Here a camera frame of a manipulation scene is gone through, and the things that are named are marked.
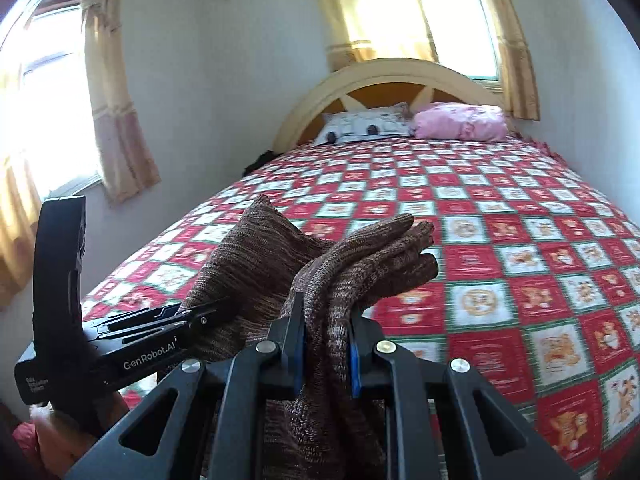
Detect brown knitted sweater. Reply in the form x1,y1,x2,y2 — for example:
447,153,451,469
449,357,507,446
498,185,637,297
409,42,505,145
180,195,438,479

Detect left hand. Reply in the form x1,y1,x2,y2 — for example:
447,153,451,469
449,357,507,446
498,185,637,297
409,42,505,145
29,405,98,479

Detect red checkered bear bedspread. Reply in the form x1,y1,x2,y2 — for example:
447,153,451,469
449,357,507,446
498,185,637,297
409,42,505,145
82,139,639,479

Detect pink pillow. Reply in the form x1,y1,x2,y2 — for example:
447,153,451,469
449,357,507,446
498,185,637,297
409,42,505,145
412,102,509,142

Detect yellow side window curtain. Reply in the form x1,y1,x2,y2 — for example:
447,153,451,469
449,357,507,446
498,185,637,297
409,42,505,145
80,0,160,203

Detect headboard window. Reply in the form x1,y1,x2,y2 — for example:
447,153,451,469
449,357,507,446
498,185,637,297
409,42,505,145
421,0,499,81

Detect yellow curtain of headboard window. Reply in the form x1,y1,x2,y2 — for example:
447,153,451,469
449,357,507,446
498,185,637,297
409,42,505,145
486,0,540,122
319,0,438,72

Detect yellow curtain right of headboard window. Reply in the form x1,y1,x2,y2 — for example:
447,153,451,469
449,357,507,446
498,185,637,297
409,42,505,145
486,0,540,122

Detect side window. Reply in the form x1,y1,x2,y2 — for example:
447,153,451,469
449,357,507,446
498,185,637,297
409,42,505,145
1,6,100,198

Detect cream arched wooden headboard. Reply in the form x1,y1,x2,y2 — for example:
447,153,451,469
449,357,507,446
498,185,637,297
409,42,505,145
272,58,503,153

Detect yellow curtain left of headboard window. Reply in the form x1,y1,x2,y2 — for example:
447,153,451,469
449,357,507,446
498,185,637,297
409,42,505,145
319,0,438,72

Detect red jacket sleeve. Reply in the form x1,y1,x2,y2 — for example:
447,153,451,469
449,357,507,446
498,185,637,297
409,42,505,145
12,422,58,480

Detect black item beside bed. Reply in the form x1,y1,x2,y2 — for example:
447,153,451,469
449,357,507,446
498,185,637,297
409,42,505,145
242,150,279,177

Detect grey white patterned pillow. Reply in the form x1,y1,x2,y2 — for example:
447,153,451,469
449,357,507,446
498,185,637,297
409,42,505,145
314,103,412,146

